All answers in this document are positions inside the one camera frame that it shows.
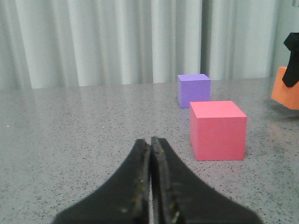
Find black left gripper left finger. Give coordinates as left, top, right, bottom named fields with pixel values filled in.
left=53, top=139, right=150, bottom=224

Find pale green curtain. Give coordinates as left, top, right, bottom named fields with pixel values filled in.
left=0, top=0, right=299, bottom=90

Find red foam cube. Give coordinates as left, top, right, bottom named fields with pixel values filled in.
left=190, top=101, right=247, bottom=161

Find purple foam cube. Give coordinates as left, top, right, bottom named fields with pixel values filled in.
left=177, top=74, right=211, bottom=108

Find orange foam cube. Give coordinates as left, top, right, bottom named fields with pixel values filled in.
left=271, top=67, right=299, bottom=110

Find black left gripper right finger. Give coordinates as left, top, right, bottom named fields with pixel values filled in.
left=282, top=33, right=299, bottom=87

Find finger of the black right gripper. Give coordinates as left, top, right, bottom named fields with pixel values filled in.
left=151, top=137, right=262, bottom=224

